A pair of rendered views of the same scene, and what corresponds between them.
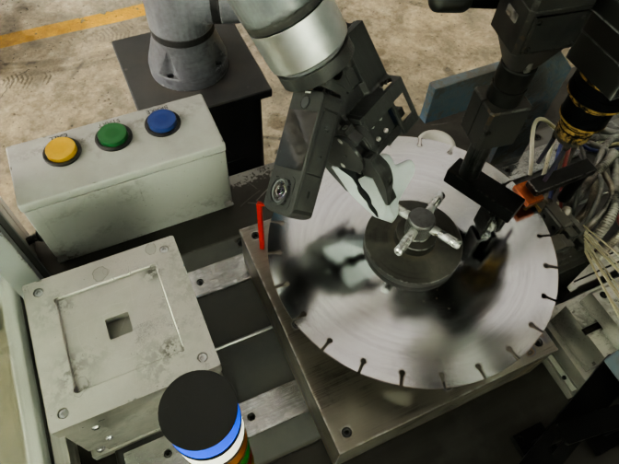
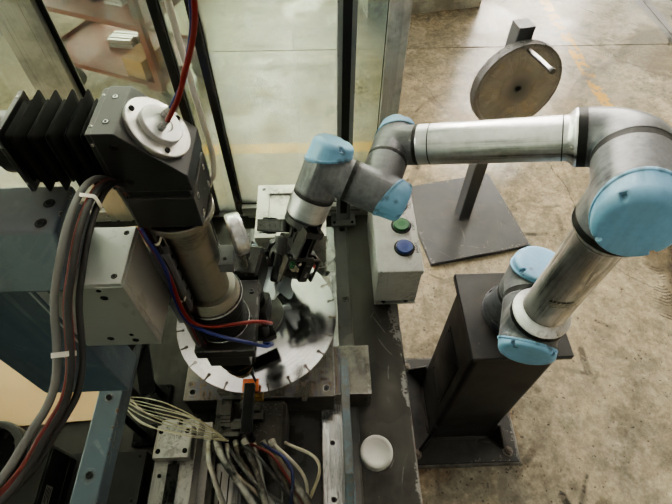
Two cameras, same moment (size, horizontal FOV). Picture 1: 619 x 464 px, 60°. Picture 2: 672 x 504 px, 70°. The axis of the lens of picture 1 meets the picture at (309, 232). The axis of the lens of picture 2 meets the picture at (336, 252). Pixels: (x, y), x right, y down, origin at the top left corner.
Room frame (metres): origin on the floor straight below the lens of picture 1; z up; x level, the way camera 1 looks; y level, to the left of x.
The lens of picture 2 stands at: (0.68, -0.49, 1.83)
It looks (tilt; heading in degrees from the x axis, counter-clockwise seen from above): 54 degrees down; 116
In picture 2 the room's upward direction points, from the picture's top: straight up
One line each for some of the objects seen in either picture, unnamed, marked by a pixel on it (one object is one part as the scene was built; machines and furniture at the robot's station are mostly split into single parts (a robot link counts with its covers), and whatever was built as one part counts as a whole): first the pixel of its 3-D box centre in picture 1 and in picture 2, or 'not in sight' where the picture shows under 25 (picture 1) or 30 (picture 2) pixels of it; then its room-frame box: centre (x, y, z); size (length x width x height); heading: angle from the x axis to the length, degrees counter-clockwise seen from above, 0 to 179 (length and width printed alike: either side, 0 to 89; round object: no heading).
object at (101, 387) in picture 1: (134, 348); (293, 228); (0.22, 0.21, 0.82); 0.18 x 0.18 x 0.15; 28
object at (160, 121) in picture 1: (162, 123); (404, 248); (0.53, 0.22, 0.90); 0.04 x 0.04 x 0.02
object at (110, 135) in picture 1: (113, 137); (401, 225); (0.50, 0.28, 0.90); 0.04 x 0.04 x 0.02
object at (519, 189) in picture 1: (547, 192); (250, 409); (0.41, -0.29, 0.95); 0.10 x 0.03 x 0.07; 118
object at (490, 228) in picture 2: not in sight; (486, 139); (0.57, 1.20, 0.50); 0.50 x 0.50 x 1.00; 39
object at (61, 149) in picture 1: (62, 152); not in sight; (0.46, 0.34, 0.90); 0.04 x 0.04 x 0.02
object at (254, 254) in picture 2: (522, 55); (252, 287); (0.38, -0.17, 1.17); 0.06 x 0.05 x 0.20; 109
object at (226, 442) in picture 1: (201, 414); not in sight; (0.08, 0.06, 1.14); 0.05 x 0.04 x 0.03; 28
